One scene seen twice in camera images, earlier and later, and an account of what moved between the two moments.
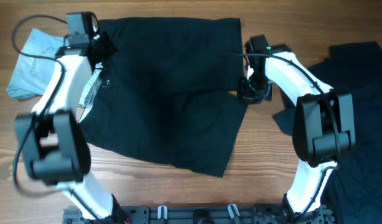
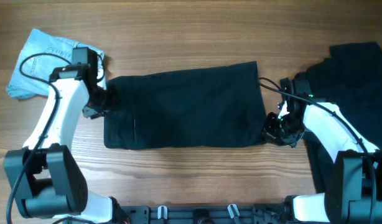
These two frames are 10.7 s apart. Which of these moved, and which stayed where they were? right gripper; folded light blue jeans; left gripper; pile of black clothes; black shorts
Moved: black shorts; right gripper; left gripper
Stayed: folded light blue jeans; pile of black clothes
